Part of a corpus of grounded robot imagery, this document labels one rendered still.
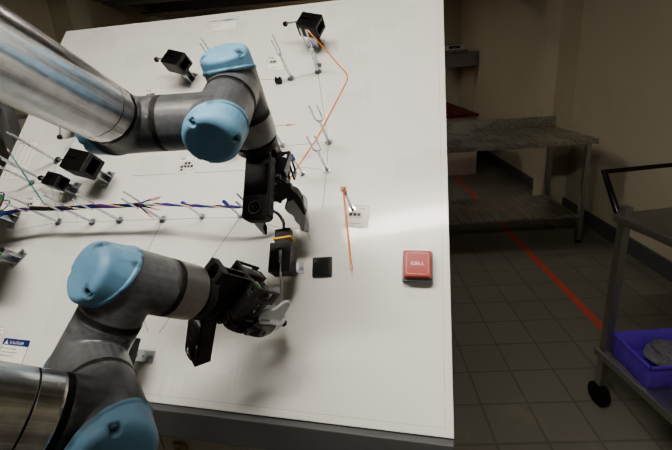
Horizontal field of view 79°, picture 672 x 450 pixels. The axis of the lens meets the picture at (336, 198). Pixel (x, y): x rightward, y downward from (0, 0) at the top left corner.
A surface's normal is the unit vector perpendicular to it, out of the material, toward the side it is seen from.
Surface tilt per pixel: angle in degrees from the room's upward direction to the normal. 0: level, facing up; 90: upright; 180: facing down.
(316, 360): 49
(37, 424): 71
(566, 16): 90
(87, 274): 53
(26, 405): 59
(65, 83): 112
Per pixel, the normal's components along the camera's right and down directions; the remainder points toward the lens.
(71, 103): 0.75, 0.65
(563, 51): -0.04, 0.30
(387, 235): -0.21, -0.40
